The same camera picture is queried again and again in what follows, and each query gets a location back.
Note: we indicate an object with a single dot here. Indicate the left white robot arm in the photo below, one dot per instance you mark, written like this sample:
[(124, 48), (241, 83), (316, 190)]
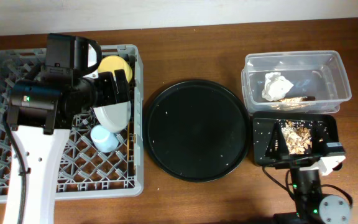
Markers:
[(34, 170)]

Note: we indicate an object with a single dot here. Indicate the brown wooden chopstick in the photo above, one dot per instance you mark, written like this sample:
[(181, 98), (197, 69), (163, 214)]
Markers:
[(134, 152), (128, 142)]

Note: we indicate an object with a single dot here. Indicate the yellow bowl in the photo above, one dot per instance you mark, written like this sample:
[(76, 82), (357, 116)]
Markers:
[(112, 63)]

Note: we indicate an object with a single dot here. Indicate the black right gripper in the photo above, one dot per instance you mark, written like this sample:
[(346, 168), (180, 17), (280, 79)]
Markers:
[(295, 162)]

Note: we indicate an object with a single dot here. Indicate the light blue plastic cup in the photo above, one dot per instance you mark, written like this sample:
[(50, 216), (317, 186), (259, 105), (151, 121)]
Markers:
[(104, 140)]

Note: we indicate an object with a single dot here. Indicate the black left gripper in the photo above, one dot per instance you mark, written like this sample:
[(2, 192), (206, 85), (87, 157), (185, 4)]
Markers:
[(114, 88)]

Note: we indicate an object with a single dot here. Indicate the round black tray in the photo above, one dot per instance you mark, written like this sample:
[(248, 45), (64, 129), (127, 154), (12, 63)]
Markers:
[(196, 130)]

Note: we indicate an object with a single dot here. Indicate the grey plastic dishwasher rack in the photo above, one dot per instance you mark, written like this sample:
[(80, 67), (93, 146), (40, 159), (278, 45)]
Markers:
[(84, 172)]

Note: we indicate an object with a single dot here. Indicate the grey round plate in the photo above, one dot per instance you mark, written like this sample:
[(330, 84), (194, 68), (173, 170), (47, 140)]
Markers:
[(115, 117)]

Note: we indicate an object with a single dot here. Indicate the clear plastic bin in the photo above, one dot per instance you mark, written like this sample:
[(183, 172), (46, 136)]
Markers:
[(318, 73)]

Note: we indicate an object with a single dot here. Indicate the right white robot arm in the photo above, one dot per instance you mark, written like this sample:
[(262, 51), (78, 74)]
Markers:
[(311, 203)]

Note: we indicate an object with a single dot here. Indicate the food scraps pile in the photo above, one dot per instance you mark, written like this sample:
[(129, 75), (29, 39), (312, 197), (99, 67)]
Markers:
[(297, 138)]

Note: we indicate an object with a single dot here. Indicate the black rectangular tray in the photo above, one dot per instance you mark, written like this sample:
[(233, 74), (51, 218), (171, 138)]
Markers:
[(263, 123)]

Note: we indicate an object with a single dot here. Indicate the white paper napkin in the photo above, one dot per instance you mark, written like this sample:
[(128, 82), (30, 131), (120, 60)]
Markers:
[(276, 86)]

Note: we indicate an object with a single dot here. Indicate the gold foil snack wrapper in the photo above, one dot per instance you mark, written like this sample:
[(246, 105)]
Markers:
[(293, 103)]

